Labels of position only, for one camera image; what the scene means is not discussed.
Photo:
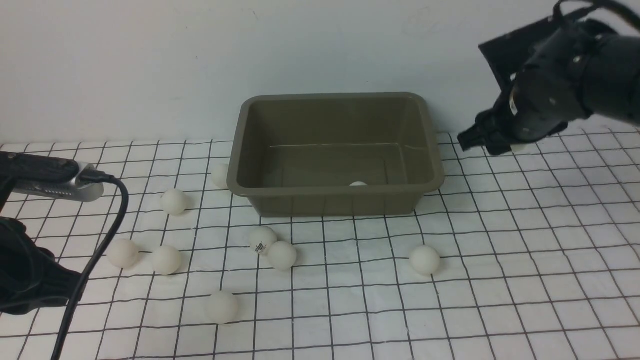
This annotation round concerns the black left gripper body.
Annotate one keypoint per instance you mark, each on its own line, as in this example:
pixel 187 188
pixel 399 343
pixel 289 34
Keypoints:
pixel 30 277

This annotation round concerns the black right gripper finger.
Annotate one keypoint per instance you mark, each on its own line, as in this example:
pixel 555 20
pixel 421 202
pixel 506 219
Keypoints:
pixel 477 136
pixel 497 145

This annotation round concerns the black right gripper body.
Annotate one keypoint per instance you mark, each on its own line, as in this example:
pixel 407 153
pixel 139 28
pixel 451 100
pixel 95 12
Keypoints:
pixel 554 87

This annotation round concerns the white logo ping-pong ball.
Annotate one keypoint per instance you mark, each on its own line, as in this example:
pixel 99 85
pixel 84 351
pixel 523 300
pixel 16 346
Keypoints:
pixel 261 238

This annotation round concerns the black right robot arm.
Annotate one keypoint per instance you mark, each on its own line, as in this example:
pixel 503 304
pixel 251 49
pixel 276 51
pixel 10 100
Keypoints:
pixel 617 75

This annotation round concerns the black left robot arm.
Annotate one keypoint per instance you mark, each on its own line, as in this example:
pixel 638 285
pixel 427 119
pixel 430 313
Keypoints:
pixel 30 277

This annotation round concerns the white black-grid tablecloth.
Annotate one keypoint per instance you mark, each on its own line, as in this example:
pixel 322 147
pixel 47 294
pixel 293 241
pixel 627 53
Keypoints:
pixel 539 260

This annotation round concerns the olive plastic storage bin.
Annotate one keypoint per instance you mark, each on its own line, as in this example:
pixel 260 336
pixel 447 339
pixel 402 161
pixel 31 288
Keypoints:
pixel 296 155

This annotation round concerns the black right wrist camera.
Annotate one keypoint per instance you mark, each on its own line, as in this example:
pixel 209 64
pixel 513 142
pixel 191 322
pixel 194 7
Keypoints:
pixel 507 53

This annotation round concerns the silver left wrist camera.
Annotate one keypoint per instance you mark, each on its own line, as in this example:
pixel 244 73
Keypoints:
pixel 48 177

